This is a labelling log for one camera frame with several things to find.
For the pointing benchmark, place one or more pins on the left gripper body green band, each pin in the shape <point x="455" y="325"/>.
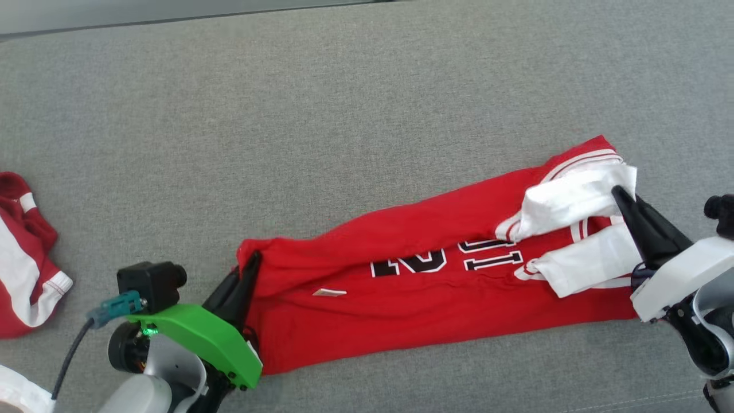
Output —
<point x="212" y="338"/>

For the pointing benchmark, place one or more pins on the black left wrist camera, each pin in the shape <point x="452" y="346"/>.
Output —
<point x="146" y="284"/>

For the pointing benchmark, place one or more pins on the grey fabric sofa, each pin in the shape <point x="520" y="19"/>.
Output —
<point x="287" y="143"/>

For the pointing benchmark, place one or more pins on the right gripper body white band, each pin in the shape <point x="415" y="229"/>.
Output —
<point x="682" y="272"/>

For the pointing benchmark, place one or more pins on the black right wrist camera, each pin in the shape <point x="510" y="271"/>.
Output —
<point x="723" y="215"/>

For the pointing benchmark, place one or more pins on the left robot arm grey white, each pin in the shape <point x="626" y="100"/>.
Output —
<point x="132" y="396"/>

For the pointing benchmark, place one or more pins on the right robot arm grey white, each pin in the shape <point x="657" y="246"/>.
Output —
<point x="714" y="344"/>

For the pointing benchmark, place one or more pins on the red jersey garment white trim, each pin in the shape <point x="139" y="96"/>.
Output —
<point x="373" y="310"/>

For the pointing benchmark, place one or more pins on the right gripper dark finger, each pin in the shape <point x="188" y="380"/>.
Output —
<point x="665" y="241"/>
<point x="633" y="229"/>

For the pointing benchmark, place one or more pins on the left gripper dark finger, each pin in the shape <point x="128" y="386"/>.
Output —
<point x="248" y="292"/>
<point x="225" y="298"/>

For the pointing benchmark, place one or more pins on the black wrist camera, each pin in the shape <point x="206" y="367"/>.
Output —
<point x="146" y="284"/>
<point x="723" y="215"/>

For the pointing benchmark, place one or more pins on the red white striped garment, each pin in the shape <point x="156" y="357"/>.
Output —
<point x="23" y="241"/>

